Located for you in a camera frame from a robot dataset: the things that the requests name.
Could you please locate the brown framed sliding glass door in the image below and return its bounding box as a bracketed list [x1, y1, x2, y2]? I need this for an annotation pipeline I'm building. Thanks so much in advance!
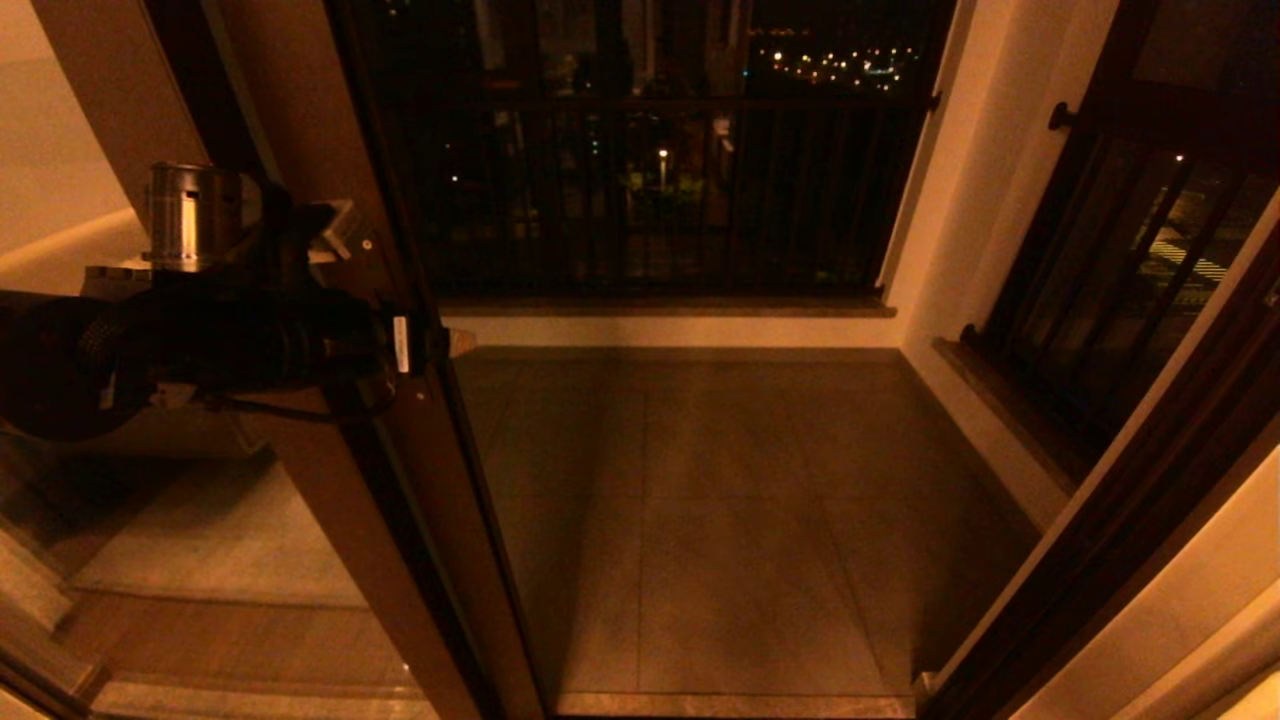
[195, 0, 549, 720]

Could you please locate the dark front-load washing machine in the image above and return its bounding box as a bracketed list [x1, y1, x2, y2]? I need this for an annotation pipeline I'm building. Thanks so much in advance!
[0, 400, 263, 513]

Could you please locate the brown framed fixed glass panel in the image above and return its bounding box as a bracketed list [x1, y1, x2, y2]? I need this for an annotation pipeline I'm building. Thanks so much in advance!
[0, 0, 481, 720]

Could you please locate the dark brown door jamb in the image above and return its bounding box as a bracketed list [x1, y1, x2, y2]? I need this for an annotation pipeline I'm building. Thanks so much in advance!
[915, 195, 1280, 720]

